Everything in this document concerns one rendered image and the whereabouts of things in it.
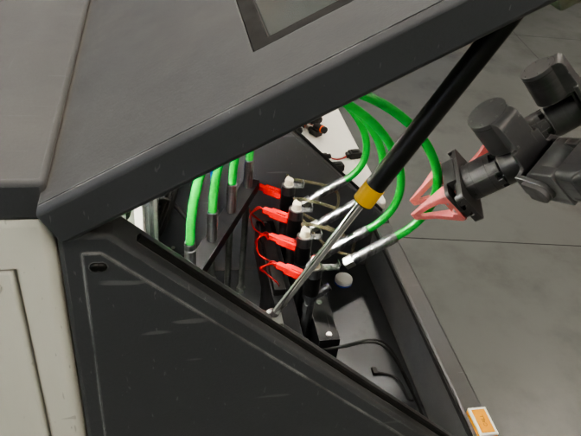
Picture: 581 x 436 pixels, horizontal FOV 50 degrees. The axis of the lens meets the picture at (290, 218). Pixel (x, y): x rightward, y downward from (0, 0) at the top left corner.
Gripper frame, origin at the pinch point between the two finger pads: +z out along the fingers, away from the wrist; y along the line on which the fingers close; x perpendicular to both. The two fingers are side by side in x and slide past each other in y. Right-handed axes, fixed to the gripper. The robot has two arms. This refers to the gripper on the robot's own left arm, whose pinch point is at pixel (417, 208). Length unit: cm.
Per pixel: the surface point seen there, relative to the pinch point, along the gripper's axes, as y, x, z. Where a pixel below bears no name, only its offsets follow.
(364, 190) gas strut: 30.1, -34.0, -13.6
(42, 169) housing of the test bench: 36, -55, 0
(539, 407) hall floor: -33, 148, 40
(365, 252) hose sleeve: 4.5, -0.4, 9.9
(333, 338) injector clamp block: 12.7, 7.0, 22.0
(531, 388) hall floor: -41, 149, 42
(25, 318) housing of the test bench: 40, -47, 12
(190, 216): 8.5, -26.2, 22.3
